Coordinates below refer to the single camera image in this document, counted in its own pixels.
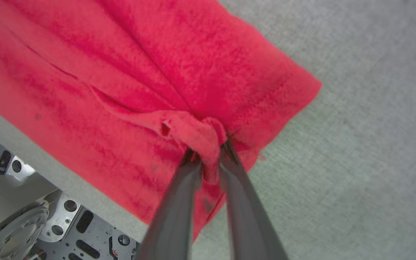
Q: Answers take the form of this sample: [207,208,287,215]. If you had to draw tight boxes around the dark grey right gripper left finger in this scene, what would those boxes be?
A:
[135,149,203,260]

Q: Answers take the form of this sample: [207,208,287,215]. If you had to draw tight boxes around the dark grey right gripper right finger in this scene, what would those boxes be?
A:
[219,139,290,260]

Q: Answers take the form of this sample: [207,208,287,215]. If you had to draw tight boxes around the red and white t-shirt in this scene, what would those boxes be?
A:
[0,0,322,243]

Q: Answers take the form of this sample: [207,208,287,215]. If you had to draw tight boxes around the grey fabric sofa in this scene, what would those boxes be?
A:
[0,0,416,260]

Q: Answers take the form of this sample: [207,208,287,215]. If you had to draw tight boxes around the grey round robot waist joint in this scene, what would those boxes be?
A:
[0,173,60,260]

